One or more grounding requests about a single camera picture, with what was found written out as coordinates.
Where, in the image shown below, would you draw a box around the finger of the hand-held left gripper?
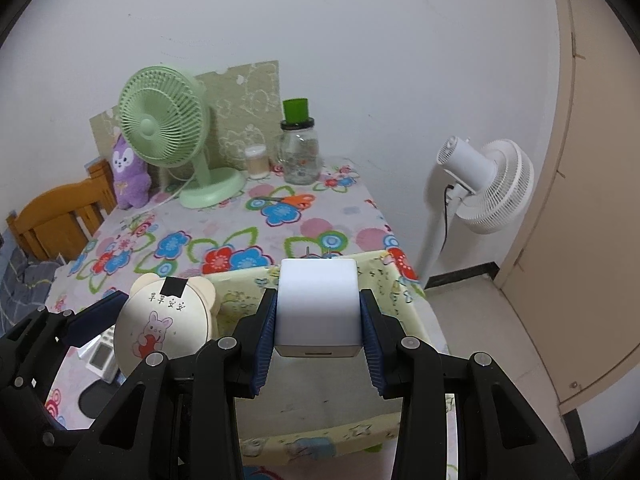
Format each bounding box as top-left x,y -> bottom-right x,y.
0,290 -> 130,392

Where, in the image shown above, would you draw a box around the yellow printed storage box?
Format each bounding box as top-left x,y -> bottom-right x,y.
202,250 -> 456,461

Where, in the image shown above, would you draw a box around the black round disc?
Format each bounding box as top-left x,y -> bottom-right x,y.
78,379 -> 123,419

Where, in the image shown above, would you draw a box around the cotton swab container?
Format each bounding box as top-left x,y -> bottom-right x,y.
244,145 -> 271,180

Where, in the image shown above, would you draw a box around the glass jar black lid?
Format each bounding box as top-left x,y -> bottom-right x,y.
275,98 -> 322,186

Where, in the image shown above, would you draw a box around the beige wardrobe door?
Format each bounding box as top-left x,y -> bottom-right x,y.
495,0 -> 640,406

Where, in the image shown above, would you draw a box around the white fan cable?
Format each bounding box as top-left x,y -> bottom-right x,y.
149,174 -> 202,207

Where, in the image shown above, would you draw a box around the purple plush toy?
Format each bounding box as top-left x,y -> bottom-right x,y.
111,135 -> 152,209

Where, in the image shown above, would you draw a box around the white remote control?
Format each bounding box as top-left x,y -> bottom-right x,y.
86,327 -> 121,376

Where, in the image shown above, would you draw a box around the grey plaid cloth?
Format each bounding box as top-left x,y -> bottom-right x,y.
0,230 -> 66,331

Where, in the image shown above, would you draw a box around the cream round bear-eared case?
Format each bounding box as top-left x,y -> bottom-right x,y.
114,272 -> 221,378

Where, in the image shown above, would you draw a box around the green desk fan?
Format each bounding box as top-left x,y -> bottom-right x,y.
118,66 -> 247,209

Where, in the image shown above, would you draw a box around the floral tablecloth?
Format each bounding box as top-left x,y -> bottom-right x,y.
45,157 -> 451,480

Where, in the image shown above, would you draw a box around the wooden chair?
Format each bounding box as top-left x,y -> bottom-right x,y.
6,159 -> 118,263

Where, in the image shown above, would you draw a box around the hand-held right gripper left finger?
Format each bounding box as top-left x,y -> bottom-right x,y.
65,287 -> 279,480

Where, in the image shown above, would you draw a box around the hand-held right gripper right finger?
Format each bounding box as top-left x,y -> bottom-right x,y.
359,288 -> 576,480

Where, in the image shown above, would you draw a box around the black fan cable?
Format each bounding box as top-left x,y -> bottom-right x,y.
439,184 -> 457,257

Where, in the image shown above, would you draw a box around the orange scissors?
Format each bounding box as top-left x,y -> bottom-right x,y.
265,192 -> 313,208

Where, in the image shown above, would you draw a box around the white standing fan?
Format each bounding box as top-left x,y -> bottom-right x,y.
417,135 -> 535,291

